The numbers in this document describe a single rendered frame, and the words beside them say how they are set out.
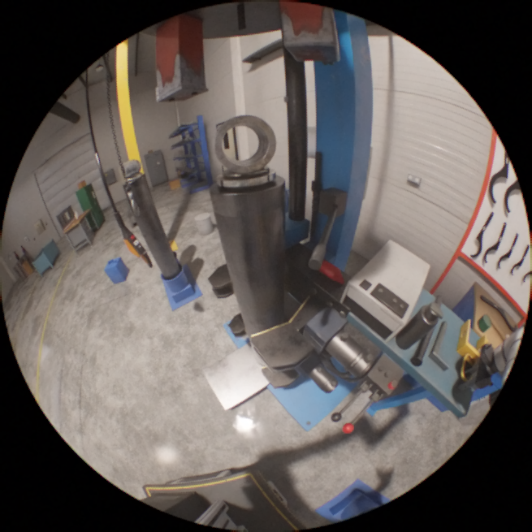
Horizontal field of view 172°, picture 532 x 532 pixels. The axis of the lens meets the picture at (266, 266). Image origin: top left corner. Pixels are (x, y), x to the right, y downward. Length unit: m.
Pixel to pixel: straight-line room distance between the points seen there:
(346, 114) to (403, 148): 1.61
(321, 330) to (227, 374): 1.04
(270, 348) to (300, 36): 0.85
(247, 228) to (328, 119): 0.54
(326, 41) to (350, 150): 0.42
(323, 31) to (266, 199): 0.42
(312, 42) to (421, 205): 2.06
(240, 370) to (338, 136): 1.59
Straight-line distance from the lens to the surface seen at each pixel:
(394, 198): 2.35
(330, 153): 0.76
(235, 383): 1.50
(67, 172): 11.99
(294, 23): 0.48
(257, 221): 0.44
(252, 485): 1.40
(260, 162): 0.45
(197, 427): 1.74
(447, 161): 2.22
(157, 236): 1.81
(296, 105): 0.80
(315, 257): 0.35
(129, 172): 1.69
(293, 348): 0.64
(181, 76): 0.59
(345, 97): 0.74
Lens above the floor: 1.60
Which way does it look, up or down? 42 degrees down
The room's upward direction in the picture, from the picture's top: 4 degrees counter-clockwise
